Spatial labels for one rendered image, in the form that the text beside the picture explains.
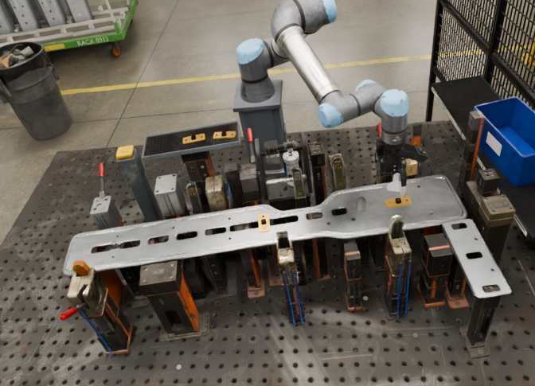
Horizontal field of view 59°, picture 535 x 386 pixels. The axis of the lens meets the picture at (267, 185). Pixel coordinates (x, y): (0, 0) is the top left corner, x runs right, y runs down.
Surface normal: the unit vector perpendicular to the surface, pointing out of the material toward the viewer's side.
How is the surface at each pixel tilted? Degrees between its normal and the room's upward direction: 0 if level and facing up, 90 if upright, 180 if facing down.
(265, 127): 90
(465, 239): 0
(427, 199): 0
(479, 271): 0
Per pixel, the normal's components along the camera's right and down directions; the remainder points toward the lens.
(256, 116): -0.06, 0.68
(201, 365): -0.15, -0.73
